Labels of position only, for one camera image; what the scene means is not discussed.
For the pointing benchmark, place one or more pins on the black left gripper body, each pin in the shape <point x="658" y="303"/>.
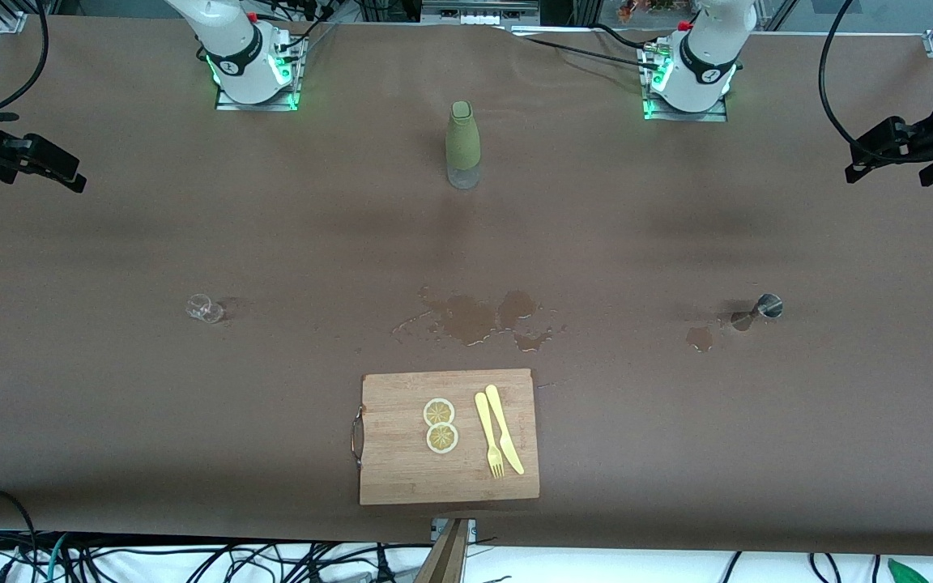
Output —
<point x="926" y="135"/>

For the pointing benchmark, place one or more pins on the steel double cone jigger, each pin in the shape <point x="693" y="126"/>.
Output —
<point x="771" y="305"/>

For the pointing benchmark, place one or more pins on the small clear glass measuring cup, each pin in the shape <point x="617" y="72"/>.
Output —
<point x="206" y="309"/>

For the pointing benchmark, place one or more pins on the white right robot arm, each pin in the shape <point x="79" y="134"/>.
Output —
<point x="232" y="40"/>

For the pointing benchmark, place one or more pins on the brown paper table cover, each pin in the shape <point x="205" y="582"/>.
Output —
<point x="110" y="405"/>

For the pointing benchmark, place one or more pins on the small liquid spill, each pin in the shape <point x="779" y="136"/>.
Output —
<point x="700" y="338"/>

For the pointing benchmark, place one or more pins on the orange artificial flowers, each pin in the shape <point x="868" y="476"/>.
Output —
<point x="653" y="8"/>

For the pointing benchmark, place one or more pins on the green plastic leaf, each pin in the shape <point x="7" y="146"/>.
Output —
<point x="908" y="573"/>

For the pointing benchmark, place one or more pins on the glass bottle with green sleeve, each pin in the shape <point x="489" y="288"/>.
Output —
<point x="462" y="138"/>

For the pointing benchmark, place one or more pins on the grey power strip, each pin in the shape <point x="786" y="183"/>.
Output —
<point x="479" y="12"/>

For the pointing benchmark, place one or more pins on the yellow plastic knife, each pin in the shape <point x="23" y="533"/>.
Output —
<point x="500" y="413"/>

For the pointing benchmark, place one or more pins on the yellow lemon slice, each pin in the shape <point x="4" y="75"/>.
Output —
<point x="442" y="438"/>
<point x="439" y="412"/>

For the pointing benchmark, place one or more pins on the wooden cutting board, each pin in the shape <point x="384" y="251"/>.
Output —
<point x="402" y="470"/>

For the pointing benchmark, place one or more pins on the yellow plastic fork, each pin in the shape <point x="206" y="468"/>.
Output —
<point x="483" y="413"/>

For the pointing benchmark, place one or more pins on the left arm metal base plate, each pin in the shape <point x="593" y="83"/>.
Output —
<point x="685" y="117"/>

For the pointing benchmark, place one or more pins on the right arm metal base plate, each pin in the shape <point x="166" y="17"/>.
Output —
<point x="256" y="106"/>

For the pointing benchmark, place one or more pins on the metal post bracket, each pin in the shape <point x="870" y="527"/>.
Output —
<point x="437" y="530"/>

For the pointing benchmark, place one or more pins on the wooden camera post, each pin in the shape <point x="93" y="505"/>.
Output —
<point x="446" y="563"/>

